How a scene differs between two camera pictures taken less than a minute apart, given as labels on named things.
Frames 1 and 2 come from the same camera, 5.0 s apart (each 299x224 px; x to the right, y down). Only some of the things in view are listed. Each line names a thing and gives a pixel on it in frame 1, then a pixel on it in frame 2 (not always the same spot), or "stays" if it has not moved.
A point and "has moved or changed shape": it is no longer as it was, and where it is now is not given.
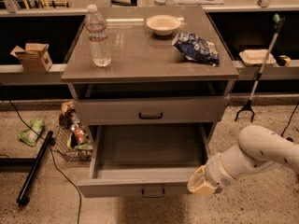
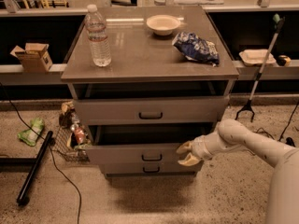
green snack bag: (30, 136) stays
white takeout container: (256, 57) stays
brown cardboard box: (34, 57) stays
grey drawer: (145, 161) has moved or changed shape
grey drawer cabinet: (152, 112) stays
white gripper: (217, 174) → (198, 148)
